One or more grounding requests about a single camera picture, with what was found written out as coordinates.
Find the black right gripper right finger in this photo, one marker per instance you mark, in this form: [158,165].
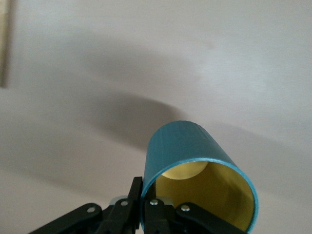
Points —
[170,221]

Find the brown table mat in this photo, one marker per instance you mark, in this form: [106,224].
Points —
[73,146]

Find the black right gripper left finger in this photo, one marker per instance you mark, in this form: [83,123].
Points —
[122,219]

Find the teal cup with cream inside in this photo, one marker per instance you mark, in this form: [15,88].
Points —
[185,143]

